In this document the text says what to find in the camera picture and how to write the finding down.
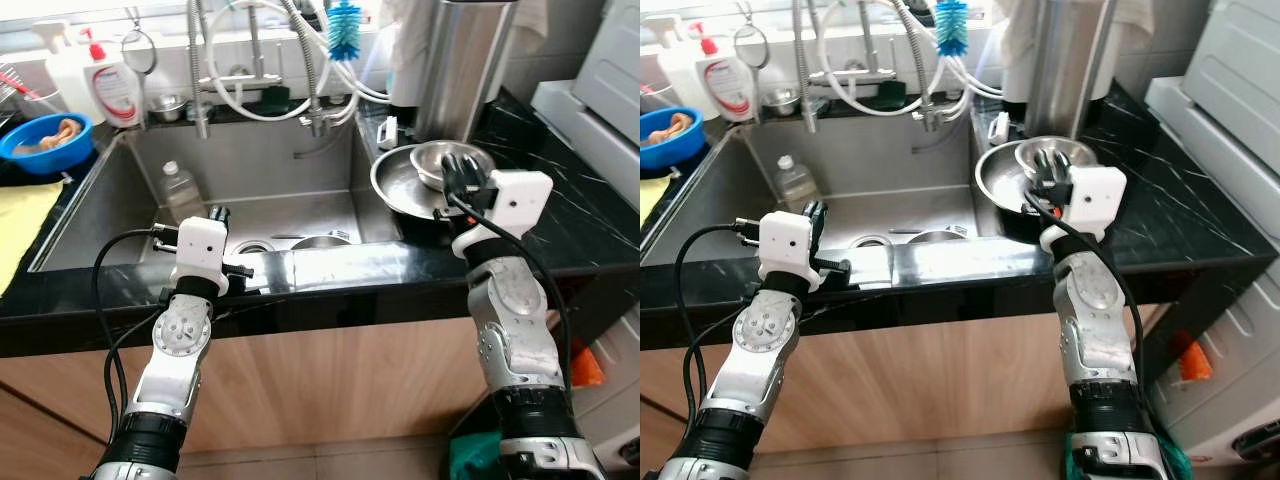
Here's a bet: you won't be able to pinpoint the tall chrome faucet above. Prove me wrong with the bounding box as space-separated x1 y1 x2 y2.
793 0 819 134
187 0 213 139

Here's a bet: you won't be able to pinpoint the round metal strainer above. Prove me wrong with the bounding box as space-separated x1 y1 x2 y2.
733 5 771 71
120 8 159 126

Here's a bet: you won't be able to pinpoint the blue bottle brush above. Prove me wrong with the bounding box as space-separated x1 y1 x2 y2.
935 0 971 58
327 0 363 63

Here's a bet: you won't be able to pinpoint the white hanging towel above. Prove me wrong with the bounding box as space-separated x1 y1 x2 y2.
990 0 1041 101
380 0 441 106

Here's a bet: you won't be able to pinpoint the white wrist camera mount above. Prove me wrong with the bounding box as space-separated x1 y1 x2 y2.
176 220 231 298
480 170 554 241
757 212 823 293
1060 165 1128 241

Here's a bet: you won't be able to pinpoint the white washing machine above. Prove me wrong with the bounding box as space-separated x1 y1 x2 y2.
1145 0 1280 466
532 0 641 466

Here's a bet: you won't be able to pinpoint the blue plastic bowl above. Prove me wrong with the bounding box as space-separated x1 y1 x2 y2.
0 112 96 177
640 107 707 173

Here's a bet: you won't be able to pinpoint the white water hoses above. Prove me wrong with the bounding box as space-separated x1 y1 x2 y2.
205 0 391 123
818 0 1004 119

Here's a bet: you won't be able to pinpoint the flexible chrome hose faucet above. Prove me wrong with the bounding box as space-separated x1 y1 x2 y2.
280 0 331 138
890 0 946 133

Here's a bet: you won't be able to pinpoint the tan item in blue bowl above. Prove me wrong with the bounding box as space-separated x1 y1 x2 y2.
12 118 83 156
648 112 698 146

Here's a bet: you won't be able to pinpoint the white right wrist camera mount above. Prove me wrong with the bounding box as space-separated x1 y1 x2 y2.
480 170 554 241
1060 165 1128 241

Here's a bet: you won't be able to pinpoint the large steel plate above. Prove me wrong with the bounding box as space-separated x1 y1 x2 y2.
975 138 1051 216
370 143 471 223

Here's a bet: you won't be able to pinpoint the white red pump soap bottle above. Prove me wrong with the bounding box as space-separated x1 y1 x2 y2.
80 27 146 129
692 22 758 123

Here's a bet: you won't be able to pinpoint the orange plastic item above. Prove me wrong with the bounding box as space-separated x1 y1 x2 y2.
570 345 606 389
1178 340 1214 383

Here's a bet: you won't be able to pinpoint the steel bowl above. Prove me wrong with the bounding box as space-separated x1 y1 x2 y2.
410 141 496 193
1015 136 1099 186

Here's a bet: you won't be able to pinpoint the white plastic jug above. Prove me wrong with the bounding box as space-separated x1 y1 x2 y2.
30 20 106 126
645 18 713 111

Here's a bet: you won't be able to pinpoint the stainless steel sink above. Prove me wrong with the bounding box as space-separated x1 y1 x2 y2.
28 130 401 273
640 128 1001 266

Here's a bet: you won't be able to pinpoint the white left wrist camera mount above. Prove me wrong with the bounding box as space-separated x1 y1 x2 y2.
176 220 231 298
757 212 823 293

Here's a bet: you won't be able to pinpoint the chrome mixer tap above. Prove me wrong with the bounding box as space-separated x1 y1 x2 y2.
815 0 896 86
200 5 286 96

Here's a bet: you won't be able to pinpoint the wooden base cabinet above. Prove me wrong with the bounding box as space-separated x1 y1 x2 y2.
640 310 1166 451
0 315 501 471

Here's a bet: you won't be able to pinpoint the yellow cloth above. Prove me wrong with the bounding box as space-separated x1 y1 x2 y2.
0 180 66 296
640 172 671 223

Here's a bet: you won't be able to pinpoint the clear plastic bottle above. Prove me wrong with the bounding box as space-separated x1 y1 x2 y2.
775 155 823 213
160 160 206 223

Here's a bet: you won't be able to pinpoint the red handled utensil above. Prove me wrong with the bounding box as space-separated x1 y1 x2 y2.
0 65 46 106

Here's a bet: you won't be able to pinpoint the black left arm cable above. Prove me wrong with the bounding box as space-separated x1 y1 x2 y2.
92 228 181 446
675 222 761 431

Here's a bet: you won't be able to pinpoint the tall stainless steel canister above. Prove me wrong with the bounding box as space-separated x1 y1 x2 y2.
1025 0 1118 138
413 0 518 143

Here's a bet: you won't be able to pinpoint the green bag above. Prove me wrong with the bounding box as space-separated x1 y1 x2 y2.
447 430 506 480
1062 430 1193 480

